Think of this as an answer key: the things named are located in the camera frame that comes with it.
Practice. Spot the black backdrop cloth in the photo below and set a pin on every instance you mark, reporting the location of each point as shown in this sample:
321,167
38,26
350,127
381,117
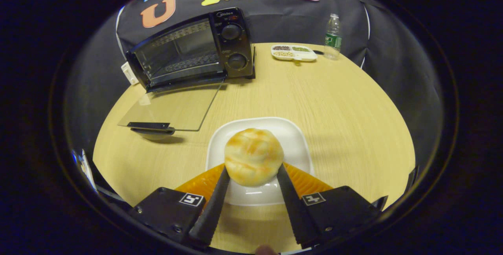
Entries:
275,19

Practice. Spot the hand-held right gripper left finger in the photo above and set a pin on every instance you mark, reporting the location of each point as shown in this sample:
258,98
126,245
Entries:
214,208

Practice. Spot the clear plastic water bottle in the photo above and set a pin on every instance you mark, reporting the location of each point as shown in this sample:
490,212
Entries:
333,37

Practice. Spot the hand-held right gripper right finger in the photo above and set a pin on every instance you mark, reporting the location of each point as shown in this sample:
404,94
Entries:
294,208

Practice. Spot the white divided dish with beans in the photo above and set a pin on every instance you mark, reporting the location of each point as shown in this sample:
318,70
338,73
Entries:
294,52

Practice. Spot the white square plate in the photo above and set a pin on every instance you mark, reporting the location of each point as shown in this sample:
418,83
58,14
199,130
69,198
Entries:
292,141

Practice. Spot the black electric oven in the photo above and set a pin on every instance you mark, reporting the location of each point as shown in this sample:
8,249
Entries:
234,50

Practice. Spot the golden round bread bun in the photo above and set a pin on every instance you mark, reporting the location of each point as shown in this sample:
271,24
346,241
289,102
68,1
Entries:
253,156

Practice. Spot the white toaster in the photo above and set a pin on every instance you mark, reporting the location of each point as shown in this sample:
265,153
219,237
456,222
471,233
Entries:
129,73

